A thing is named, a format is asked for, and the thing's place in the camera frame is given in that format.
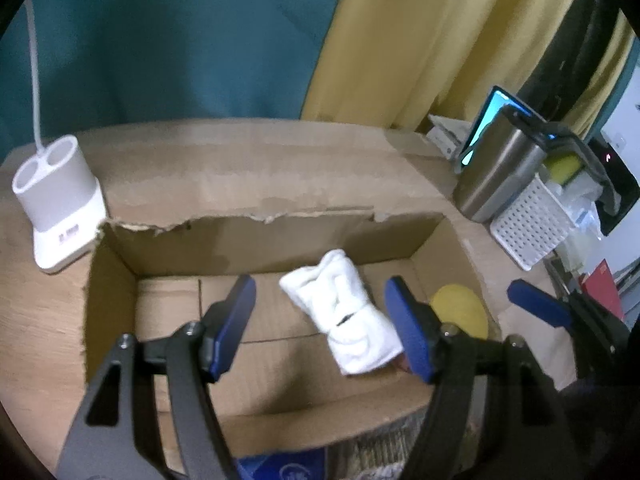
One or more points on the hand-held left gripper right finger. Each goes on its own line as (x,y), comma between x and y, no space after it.
(407,330)

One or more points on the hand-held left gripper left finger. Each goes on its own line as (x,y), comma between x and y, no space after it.
(232,325)

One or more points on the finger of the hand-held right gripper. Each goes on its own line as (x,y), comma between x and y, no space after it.
(537,302)

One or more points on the white towel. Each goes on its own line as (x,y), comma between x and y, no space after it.
(345,305)

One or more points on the blue packet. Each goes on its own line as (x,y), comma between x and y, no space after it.
(285,465)

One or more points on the brown cardboard box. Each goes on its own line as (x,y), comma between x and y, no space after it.
(280,180)

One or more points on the yellow round sponge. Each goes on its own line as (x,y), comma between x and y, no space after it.
(460,310)

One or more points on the red booklet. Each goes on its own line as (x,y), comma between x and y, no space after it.
(602,290)

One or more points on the white perforated basket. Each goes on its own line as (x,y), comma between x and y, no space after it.
(535,225)

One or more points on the clear plastic bag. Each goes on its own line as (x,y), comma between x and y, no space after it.
(582,205)

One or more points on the patterned cloth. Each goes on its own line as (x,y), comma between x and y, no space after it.
(370,450)

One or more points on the stainless steel tumbler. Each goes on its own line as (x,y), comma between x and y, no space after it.
(500,170)

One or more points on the black device with red light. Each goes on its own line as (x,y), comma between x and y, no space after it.
(617,185)

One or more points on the white paper box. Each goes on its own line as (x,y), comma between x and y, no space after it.
(445,137)

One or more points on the white desk lamp base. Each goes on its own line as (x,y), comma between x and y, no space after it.
(60,195)

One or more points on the black curved bar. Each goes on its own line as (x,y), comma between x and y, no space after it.
(575,45)

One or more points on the yellow curtain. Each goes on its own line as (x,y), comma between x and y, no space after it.
(440,35)

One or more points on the teal curtain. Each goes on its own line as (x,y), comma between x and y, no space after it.
(175,35)

